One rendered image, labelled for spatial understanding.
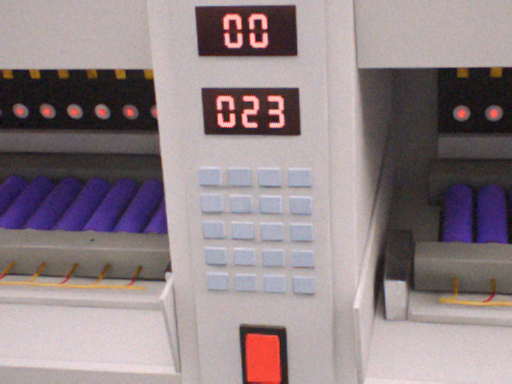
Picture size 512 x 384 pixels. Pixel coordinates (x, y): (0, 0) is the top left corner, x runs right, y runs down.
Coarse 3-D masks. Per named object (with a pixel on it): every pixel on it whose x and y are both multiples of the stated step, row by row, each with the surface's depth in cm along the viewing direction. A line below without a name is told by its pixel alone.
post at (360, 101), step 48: (336, 0) 36; (336, 48) 37; (336, 96) 38; (384, 96) 51; (336, 144) 38; (384, 144) 52; (336, 192) 39; (336, 240) 40; (192, 288) 42; (336, 288) 41; (192, 336) 43; (336, 336) 41
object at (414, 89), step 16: (400, 80) 57; (416, 80) 57; (432, 80) 57; (400, 96) 57; (416, 96) 57; (432, 96) 57; (400, 112) 58; (416, 112) 57; (432, 112) 57; (400, 128) 58; (416, 128) 58; (432, 128) 58; (400, 144) 58; (416, 144) 58; (432, 144) 58; (400, 160) 59; (416, 160) 58; (400, 176) 59; (416, 176) 59
